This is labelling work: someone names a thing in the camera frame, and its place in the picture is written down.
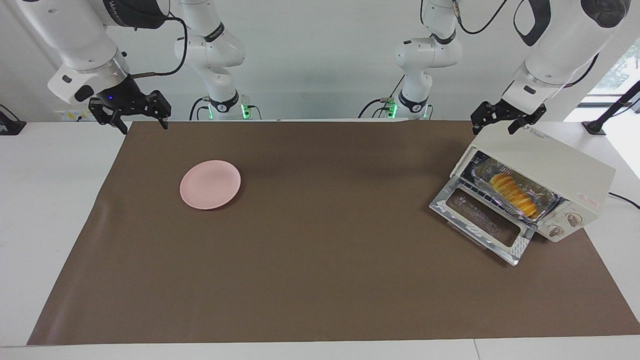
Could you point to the glass oven door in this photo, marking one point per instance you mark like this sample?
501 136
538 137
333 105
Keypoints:
450 212

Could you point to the cream toaster oven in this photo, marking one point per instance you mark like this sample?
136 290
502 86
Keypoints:
560 160

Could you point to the aluminium foil tray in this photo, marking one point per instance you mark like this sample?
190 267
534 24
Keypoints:
482 172

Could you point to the black low stand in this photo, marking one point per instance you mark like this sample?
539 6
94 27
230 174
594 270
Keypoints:
11 127

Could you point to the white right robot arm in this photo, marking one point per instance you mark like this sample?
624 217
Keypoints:
80 35

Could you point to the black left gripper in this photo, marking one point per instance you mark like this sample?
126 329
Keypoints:
510 110

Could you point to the pink round plate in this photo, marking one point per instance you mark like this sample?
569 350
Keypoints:
210 185

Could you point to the black camera stand with pole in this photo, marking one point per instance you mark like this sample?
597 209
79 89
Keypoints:
595 127

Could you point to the sliced yellow bread loaf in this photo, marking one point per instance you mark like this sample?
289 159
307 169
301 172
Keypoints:
515 192

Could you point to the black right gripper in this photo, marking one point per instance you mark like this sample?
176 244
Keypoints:
125 95

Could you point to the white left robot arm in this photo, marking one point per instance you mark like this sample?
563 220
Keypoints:
565 45

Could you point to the cream oven knob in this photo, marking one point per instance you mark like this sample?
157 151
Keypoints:
556 231
574 220

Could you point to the brown table mat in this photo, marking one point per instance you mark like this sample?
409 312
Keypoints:
300 280

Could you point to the bright window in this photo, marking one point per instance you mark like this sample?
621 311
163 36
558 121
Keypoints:
620 70

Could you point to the white wall socket box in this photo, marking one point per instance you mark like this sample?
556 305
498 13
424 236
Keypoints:
67 116

